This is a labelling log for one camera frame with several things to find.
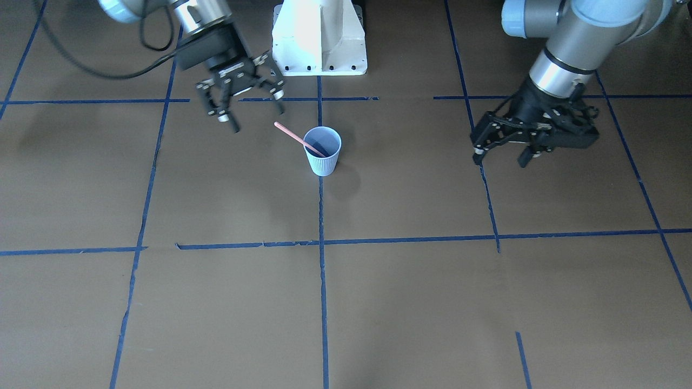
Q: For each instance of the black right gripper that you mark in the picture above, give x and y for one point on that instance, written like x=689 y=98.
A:
x=226 y=49

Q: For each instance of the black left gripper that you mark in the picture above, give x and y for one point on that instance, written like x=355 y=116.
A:
x=530 y=106

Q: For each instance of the pink chopstick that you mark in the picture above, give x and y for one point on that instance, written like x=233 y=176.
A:
x=288 y=132

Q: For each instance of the blue ribbed paper cup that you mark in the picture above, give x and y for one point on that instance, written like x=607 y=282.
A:
x=323 y=148

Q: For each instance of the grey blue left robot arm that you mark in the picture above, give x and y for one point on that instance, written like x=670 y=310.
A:
x=580 y=36

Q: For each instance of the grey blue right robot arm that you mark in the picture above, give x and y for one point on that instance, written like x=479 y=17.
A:
x=193 y=16

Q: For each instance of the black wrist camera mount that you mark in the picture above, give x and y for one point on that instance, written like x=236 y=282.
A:
x=571 y=125

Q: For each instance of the white pedestal column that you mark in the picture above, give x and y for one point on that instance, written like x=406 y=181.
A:
x=319 y=38

